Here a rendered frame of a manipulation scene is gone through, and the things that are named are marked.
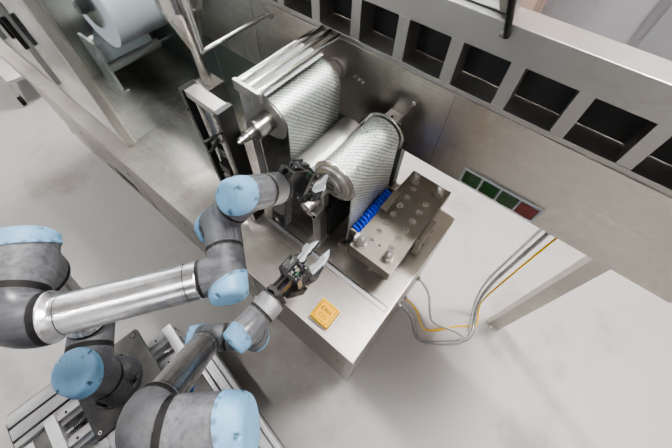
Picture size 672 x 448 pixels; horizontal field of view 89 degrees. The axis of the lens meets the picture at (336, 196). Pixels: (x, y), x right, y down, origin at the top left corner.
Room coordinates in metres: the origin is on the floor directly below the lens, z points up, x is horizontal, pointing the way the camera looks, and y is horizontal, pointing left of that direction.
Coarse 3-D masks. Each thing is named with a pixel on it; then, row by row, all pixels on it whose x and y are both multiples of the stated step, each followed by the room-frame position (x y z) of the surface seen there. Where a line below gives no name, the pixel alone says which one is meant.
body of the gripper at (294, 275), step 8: (288, 256) 0.38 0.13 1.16; (288, 264) 0.36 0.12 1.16; (296, 264) 0.36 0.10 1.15; (280, 272) 0.35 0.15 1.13; (288, 272) 0.34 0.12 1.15; (296, 272) 0.34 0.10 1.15; (304, 272) 0.34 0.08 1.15; (280, 280) 0.32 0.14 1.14; (288, 280) 0.32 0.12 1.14; (296, 280) 0.31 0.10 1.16; (304, 280) 0.33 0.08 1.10; (272, 288) 0.29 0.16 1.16; (280, 288) 0.30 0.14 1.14; (288, 288) 0.30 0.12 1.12; (296, 288) 0.31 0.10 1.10; (280, 296) 0.28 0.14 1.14
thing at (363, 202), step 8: (384, 176) 0.70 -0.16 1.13; (376, 184) 0.66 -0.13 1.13; (384, 184) 0.71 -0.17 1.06; (368, 192) 0.62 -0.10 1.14; (376, 192) 0.67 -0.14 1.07; (360, 200) 0.59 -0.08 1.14; (368, 200) 0.63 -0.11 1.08; (376, 200) 0.68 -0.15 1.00; (352, 208) 0.55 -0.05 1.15; (360, 208) 0.59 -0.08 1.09; (368, 208) 0.64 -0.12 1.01; (352, 216) 0.56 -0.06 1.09; (360, 216) 0.60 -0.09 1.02; (352, 224) 0.56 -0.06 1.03
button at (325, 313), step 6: (324, 300) 0.33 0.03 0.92; (318, 306) 0.31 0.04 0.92; (324, 306) 0.31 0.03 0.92; (330, 306) 0.31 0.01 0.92; (312, 312) 0.29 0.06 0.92; (318, 312) 0.29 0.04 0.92; (324, 312) 0.29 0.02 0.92; (330, 312) 0.29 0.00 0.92; (336, 312) 0.30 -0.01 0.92; (318, 318) 0.27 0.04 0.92; (324, 318) 0.28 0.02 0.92; (330, 318) 0.28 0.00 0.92; (324, 324) 0.26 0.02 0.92; (330, 324) 0.26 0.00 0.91
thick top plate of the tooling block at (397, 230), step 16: (400, 192) 0.70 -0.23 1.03; (416, 192) 0.70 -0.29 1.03; (432, 192) 0.70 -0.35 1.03; (448, 192) 0.71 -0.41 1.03; (400, 208) 0.63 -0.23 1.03; (416, 208) 0.63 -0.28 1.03; (432, 208) 0.64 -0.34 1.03; (368, 224) 0.56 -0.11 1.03; (384, 224) 0.57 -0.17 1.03; (400, 224) 0.57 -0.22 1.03; (416, 224) 0.57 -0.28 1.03; (368, 240) 0.50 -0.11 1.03; (384, 240) 0.51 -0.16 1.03; (400, 240) 0.51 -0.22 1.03; (368, 256) 0.45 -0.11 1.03; (400, 256) 0.45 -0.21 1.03; (384, 272) 0.40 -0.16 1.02
